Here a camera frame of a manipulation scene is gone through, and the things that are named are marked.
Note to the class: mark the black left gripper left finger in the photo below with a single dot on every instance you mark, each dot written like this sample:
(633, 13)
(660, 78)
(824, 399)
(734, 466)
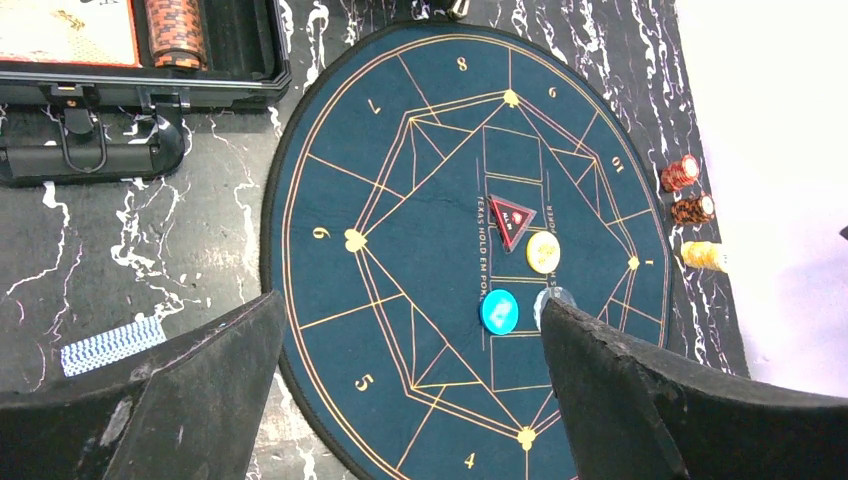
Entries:
(189, 408)

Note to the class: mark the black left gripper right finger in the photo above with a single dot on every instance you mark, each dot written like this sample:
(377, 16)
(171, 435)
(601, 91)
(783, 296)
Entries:
(633, 410)

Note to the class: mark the blue small blind button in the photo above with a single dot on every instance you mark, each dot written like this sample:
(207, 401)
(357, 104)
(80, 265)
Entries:
(499, 312)

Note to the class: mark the yellow big blind button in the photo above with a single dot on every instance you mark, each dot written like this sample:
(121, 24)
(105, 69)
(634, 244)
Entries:
(543, 252)

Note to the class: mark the brown poker chip stack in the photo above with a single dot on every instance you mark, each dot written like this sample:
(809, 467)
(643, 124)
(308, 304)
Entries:
(694, 210)

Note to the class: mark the red poker chip stack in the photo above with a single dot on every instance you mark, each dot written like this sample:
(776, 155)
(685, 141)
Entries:
(680, 174)

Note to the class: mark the blue playing card deck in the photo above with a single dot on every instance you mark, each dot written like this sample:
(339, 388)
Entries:
(111, 346)

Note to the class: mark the yellow poker chip stack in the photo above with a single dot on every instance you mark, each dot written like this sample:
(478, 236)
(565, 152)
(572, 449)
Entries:
(705, 255)

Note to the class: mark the red triangular all-in marker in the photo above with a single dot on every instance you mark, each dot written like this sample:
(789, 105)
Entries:
(512, 220)

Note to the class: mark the round blue poker mat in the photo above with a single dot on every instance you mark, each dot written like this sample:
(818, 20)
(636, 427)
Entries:
(378, 233)

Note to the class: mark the black chip carrying case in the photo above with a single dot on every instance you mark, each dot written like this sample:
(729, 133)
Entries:
(111, 123)

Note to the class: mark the brown chip row in case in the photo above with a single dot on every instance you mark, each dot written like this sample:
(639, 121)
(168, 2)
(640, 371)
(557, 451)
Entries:
(176, 34)

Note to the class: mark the card deck in case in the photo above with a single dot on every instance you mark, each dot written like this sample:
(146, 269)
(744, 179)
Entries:
(69, 32)

